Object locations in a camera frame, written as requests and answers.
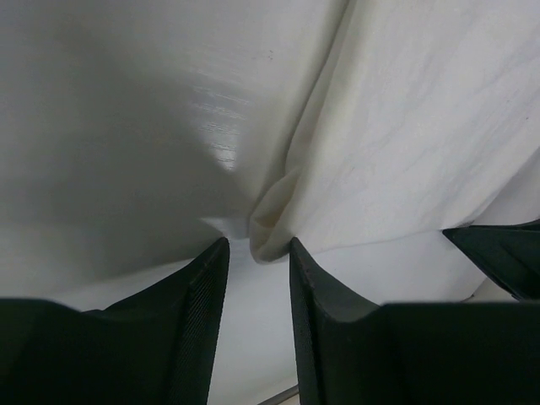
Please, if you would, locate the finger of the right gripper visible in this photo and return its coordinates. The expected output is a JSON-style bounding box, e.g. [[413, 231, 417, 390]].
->
[[442, 220, 540, 300]]

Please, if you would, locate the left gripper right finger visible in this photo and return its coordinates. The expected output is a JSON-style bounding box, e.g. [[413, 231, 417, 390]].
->
[[289, 239, 539, 404]]

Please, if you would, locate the white t-shirt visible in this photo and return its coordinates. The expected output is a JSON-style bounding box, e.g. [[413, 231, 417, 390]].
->
[[249, 1, 539, 262]]

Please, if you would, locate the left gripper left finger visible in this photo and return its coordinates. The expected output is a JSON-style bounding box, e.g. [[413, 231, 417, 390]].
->
[[1, 238, 230, 404]]

